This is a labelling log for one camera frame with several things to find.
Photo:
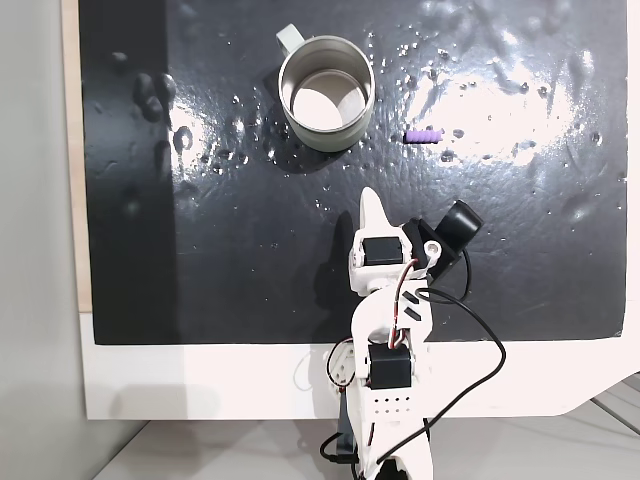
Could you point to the purple ribbed pen grip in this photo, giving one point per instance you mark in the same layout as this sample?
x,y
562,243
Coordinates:
x,y
423,136

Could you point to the glossy black table mat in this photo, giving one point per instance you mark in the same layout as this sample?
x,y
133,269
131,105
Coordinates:
x,y
225,260

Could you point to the black table clamp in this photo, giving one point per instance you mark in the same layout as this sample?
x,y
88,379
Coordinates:
x,y
345,425

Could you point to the steel mug pale green outside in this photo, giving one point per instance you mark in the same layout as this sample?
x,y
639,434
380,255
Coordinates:
x,y
327,132

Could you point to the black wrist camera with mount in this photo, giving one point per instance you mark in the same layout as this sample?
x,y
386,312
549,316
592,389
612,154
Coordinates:
x,y
457,222

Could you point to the light wooden board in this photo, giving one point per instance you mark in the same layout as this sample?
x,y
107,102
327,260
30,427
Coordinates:
x,y
75,200

